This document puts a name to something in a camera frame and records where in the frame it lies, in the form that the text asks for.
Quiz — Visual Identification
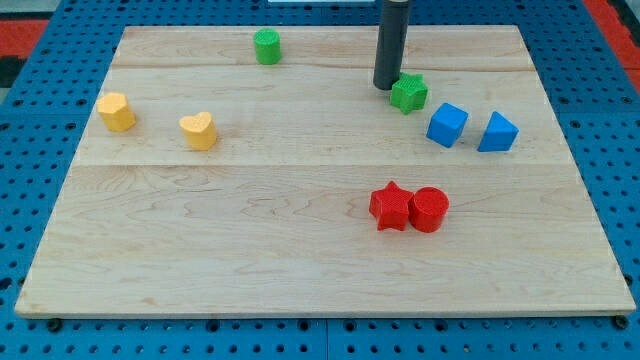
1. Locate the red star block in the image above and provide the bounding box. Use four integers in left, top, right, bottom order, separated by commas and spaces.
369, 181, 413, 231

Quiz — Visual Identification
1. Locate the green star block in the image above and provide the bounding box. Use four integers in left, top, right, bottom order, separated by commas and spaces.
390, 72, 429, 115

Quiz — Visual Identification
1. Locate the light wooden board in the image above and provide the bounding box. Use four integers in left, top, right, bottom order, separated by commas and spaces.
15, 25, 636, 319

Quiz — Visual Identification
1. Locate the red cylinder block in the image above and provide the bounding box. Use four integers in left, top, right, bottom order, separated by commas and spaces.
409, 187, 449, 233

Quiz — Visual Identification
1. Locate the yellow heart block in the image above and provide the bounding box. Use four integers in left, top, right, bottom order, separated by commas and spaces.
179, 112, 217, 151

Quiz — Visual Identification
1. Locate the blue cube block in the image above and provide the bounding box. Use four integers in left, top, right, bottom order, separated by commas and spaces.
426, 103, 469, 148

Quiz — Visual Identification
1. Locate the green cylinder block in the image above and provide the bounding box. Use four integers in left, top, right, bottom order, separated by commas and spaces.
253, 28, 282, 65

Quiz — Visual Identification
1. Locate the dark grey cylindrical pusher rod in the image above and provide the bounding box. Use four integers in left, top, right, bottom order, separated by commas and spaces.
373, 0, 411, 90

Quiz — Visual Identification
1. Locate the blue triangular prism block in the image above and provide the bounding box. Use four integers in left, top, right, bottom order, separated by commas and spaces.
477, 111, 519, 152

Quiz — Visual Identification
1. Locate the yellow hexagon block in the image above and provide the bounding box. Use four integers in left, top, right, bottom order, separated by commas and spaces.
96, 92, 136, 132

